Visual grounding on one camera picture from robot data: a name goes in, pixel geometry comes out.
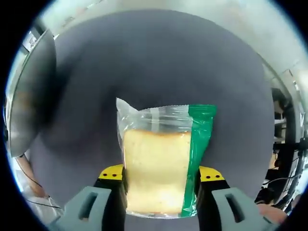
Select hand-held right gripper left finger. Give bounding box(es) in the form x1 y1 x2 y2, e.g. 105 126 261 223
51 165 128 231

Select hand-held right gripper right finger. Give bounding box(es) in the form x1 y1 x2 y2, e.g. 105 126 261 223
197 166 281 231

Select bread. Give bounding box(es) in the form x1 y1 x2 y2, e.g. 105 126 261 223
115 97 218 220

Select metal bowl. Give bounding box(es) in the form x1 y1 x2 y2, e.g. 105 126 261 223
8 30 58 159

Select black metal stand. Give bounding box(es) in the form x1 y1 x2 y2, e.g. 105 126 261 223
255 88 308 212

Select black cable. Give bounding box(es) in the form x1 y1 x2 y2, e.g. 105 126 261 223
16 155 64 210

